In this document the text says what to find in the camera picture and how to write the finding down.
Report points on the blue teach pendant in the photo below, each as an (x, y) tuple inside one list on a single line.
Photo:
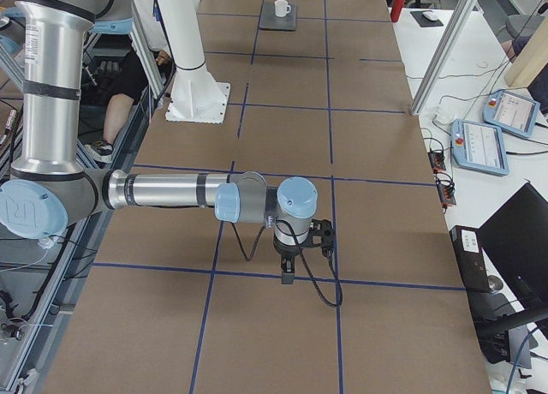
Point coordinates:
[(479, 146), (512, 113)]

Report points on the dark grey closed laptop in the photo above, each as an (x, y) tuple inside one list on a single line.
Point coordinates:
[(270, 22)]

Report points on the far blue teach pendant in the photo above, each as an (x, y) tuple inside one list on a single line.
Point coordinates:
[(512, 113)]

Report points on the black open laptop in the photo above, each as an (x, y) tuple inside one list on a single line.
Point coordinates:
[(515, 240)]

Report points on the black orange adapter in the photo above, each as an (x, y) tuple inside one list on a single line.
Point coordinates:
[(446, 190), (436, 159)]

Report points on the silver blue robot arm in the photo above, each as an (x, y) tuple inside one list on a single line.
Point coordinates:
[(49, 190)]

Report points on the white computer mouse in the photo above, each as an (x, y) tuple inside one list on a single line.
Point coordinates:
[(430, 15)]

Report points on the black orange adapter upper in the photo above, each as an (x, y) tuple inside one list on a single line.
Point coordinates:
[(436, 159)]

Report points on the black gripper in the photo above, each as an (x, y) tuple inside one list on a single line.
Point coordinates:
[(288, 252)]

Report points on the white ceramic cup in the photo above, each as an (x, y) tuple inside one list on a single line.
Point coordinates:
[(282, 8)]

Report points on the near blue teach pendant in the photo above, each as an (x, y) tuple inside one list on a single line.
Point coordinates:
[(479, 146)]

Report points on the red water bottle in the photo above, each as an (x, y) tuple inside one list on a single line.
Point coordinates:
[(396, 10)]

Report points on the white power strip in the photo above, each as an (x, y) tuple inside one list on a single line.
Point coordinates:
[(442, 117)]

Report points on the aluminium frame post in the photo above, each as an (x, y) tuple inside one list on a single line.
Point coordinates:
[(451, 34)]

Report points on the black computer box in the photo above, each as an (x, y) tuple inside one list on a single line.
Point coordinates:
[(469, 258)]

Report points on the black mouse pad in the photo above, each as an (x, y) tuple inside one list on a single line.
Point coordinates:
[(417, 15)]

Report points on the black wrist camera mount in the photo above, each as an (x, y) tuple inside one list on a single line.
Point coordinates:
[(321, 235)]

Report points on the black orange adapter lower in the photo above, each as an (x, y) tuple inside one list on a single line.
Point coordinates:
[(446, 190)]

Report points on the seated person in white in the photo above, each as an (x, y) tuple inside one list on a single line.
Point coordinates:
[(130, 83)]

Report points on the wooden board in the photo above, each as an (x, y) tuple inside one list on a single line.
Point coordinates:
[(528, 56)]

